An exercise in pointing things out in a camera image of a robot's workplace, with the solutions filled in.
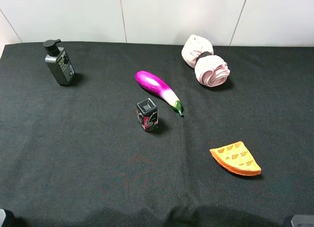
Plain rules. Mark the pink towel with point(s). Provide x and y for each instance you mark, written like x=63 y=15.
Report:
x=210 y=70

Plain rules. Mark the small black patterned tin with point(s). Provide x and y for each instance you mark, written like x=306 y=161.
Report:
x=147 y=114

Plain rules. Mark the purple toy eggplant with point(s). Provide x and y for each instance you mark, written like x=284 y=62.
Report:
x=157 y=86

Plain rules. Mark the black table cloth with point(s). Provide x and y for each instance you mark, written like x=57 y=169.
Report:
x=77 y=156

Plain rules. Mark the orange toy waffle slice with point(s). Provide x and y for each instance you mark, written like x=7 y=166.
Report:
x=237 y=159

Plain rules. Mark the black pump dispenser bottle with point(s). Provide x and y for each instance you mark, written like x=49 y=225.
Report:
x=58 y=62

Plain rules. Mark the grey right base corner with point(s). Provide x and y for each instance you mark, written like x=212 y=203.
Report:
x=302 y=221

